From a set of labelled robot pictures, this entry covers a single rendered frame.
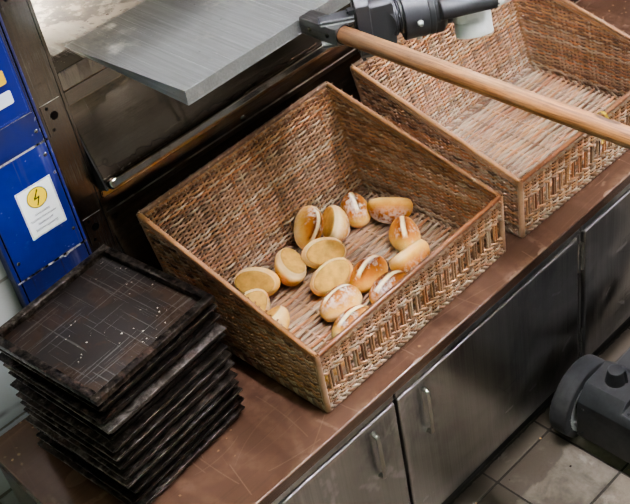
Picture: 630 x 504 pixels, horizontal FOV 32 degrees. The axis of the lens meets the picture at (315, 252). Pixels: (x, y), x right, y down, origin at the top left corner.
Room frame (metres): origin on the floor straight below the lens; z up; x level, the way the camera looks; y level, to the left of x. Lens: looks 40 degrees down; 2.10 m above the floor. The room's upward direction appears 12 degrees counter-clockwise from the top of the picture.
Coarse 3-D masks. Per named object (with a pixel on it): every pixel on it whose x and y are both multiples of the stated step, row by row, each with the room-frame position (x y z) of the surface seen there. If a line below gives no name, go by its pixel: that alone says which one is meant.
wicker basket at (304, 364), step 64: (320, 128) 2.00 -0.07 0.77; (384, 128) 1.91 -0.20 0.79; (320, 192) 1.93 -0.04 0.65; (384, 192) 1.95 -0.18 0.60; (448, 192) 1.79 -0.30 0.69; (192, 256) 1.60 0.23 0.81; (256, 256) 1.79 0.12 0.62; (384, 256) 1.75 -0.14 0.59; (448, 256) 1.58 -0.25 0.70; (256, 320) 1.47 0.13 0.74; (320, 320) 1.59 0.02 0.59; (384, 320) 1.46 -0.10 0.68; (320, 384) 1.35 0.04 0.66
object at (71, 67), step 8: (56, 56) 1.79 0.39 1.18; (64, 56) 1.78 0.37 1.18; (72, 56) 1.77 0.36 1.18; (80, 56) 1.77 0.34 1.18; (56, 64) 1.76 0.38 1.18; (64, 64) 1.75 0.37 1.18; (72, 64) 1.75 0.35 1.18; (80, 64) 1.75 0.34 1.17; (88, 64) 1.76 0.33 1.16; (96, 64) 1.77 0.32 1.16; (56, 72) 1.73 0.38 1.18; (64, 72) 1.73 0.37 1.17; (72, 72) 1.74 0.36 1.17; (80, 72) 1.75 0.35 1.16; (88, 72) 1.76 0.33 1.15; (96, 72) 1.77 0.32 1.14; (64, 80) 1.73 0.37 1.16; (72, 80) 1.74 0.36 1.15; (80, 80) 1.75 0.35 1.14; (64, 88) 1.73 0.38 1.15
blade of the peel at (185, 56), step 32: (160, 0) 1.92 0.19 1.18; (192, 0) 1.89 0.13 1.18; (224, 0) 1.86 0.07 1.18; (256, 0) 1.84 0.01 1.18; (288, 0) 1.81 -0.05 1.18; (320, 0) 1.79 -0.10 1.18; (96, 32) 1.84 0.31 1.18; (128, 32) 1.81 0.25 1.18; (160, 32) 1.79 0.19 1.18; (192, 32) 1.77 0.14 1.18; (224, 32) 1.74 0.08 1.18; (256, 32) 1.72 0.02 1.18; (288, 32) 1.67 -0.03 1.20; (128, 64) 1.70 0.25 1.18; (160, 64) 1.68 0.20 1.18; (192, 64) 1.65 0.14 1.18; (224, 64) 1.63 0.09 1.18; (192, 96) 1.54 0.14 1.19
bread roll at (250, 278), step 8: (240, 272) 1.72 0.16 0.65; (248, 272) 1.71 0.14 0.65; (256, 272) 1.71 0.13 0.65; (264, 272) 1.70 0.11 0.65; (272, 272) 1.70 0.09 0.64; (240, 280) 1.71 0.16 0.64; (248, 280) 1.70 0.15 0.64; (256, 280) 1.70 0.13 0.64; (264, 280) 1.69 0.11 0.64; (272, 280) 1.68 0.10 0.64; (240, 288) 1.70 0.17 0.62; (248, 288) 1.69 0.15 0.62; (256, 288) 1.69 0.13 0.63; (264, 288) 1.68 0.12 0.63; (272, 288) 1.68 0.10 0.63
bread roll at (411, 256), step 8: (408, 248) 1.68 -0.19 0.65; (416, 248) 1.68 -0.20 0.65; (424, 248) 1.68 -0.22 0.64; (400, 256) 1.67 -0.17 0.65; (408, 256) 1.66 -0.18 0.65; (416, 256) 1.67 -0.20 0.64; (424, 256) 1.67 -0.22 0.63; (392, 264) 1.66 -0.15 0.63; (400, 264) 1.66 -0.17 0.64; (408, 264) 1.65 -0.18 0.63; (416, 264) 1.66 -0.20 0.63; (408, 272) 1.65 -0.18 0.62
